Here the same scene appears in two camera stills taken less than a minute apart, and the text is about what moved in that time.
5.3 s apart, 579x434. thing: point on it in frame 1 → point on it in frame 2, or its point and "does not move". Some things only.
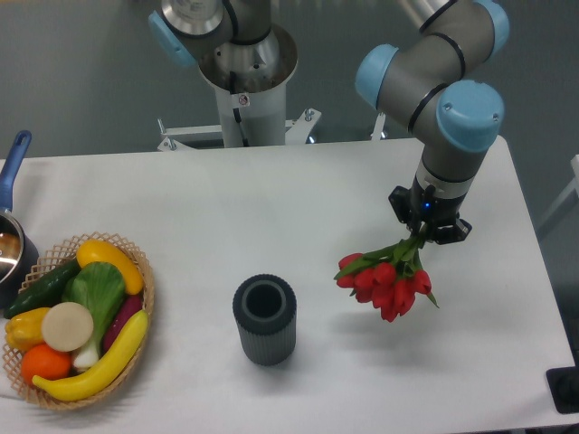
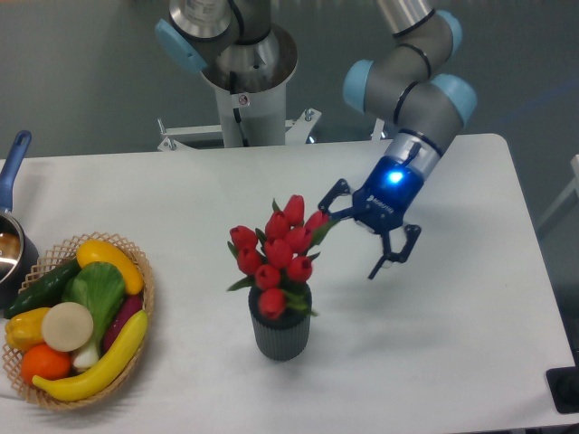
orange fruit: x=43 y=362 does not move
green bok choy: x=99 y=287 does not move
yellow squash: x=94 y=250 does not move
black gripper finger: x=447 y=233 → x=412 y=232
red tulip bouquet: x=388 y=277 → x=276 y=261
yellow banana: x=106 y=372 does not move
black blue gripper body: x=433 y=208 → x=387 y=194
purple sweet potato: x=130 y=305 does not move
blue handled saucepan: x=17 y=254 does not move
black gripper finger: x=400 y=200 → x=341 y=187
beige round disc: x=67 y=326 does not move
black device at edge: x=564 y=386 does not move
